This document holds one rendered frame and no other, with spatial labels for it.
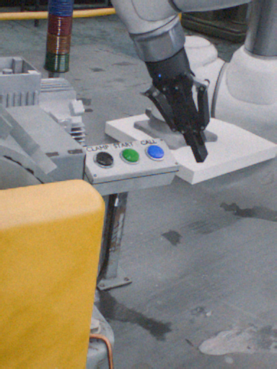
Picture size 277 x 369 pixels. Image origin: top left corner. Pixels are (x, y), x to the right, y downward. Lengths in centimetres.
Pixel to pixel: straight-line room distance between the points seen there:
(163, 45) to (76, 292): 76
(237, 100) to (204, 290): 59
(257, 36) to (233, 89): 15
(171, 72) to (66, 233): 79
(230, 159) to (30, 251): 137
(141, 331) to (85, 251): 75
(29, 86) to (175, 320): 49
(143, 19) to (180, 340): 54
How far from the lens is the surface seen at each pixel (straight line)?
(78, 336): 35
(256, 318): 115
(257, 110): 159
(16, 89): 111
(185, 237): 132
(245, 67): 156
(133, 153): 101
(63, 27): 148
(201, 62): 161
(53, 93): 116
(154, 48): 104
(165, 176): 105
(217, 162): 161
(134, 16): 102
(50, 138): 44
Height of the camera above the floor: 150
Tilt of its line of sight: 28 degrees down
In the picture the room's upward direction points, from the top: 9 degrees clockwise
